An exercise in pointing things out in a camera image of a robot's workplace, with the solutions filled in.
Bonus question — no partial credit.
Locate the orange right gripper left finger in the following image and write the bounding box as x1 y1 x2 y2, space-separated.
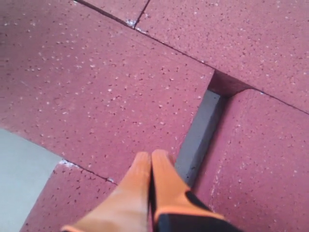
61 152 151 232

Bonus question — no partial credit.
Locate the far right red brick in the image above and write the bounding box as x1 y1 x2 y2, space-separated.
195 89 309 232

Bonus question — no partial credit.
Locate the middle right red brick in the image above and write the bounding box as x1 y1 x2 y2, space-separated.
21 161 116 232

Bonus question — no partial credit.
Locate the back right red brick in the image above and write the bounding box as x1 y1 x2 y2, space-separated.
137 0 309 112

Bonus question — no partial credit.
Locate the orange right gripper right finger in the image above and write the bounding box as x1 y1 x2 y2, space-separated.
152 149 227 232

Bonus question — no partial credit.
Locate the angled red brick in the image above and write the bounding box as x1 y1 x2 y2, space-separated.
0 0 214 182

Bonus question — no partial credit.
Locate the back left red brick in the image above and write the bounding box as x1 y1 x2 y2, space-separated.
76 0 150 29

